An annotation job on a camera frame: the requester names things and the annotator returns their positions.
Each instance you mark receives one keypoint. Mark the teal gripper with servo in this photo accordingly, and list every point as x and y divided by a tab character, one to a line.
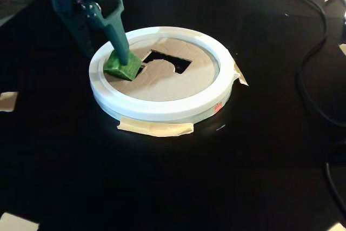
106	26

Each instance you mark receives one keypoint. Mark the green wooden square block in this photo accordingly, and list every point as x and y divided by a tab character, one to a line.
127	71

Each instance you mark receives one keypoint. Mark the wooden sorter lid with holes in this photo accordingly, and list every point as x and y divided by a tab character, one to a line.
173	85

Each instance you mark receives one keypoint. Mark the beige masking tape piece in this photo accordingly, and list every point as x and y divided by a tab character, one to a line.
240	76
13	223
8	101
342	49
339	227

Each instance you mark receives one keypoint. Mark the long beige masking tape strip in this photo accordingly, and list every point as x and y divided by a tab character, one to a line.
162	129

